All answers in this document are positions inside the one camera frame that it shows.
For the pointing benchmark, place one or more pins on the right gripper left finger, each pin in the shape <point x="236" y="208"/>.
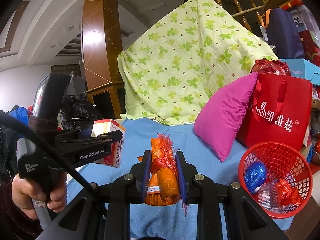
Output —
<point x="141" y="172"/>

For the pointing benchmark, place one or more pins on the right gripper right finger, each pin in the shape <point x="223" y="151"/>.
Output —
<point x="189" y="189"/>

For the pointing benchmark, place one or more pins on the orange wrapper trash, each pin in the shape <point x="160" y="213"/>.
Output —
<point x="163" y="189"/>

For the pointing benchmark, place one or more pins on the blue plastic bag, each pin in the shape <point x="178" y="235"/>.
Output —
<point x="255" y="176"/>

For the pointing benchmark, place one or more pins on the clear plastic container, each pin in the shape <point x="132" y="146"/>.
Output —
<point x="268" y="196"/>

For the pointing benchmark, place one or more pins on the red shiny plastic bag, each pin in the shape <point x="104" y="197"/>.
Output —
<point x="288" y="195"/>

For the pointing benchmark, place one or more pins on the red mesh trash basket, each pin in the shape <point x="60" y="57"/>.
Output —
<point x="282" y="162"/>

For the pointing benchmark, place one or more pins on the person's left hand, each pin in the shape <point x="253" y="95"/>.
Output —
<point x="24" y="190"/>

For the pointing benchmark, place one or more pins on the magenta pillow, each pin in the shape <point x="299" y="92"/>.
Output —
<point x="219" y="121"/>

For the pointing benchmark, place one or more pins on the black puffer jacket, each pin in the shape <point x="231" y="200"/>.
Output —
<point x="77" y="112"/>

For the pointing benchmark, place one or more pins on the green clover quilt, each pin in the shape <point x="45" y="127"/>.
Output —
<point x="176" y="66"/>

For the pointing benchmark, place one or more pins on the red paper gift bag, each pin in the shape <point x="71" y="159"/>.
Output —
<point x="278" y="111"/>

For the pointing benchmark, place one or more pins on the wooden pillar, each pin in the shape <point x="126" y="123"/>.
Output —
<point x="101" y="45"/>

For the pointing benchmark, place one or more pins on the red foil bag behind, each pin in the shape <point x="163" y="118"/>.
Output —
<point x="275" y="67"/>

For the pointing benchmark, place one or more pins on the light blue shoe box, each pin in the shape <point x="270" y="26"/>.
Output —
<point x="304" y="69"/>

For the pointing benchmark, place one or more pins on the red gift box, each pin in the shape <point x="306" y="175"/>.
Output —
<point x="311" y="50"/>

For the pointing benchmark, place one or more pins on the navy bag orange handles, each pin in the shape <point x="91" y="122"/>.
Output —
<point x="282" y="32"/>

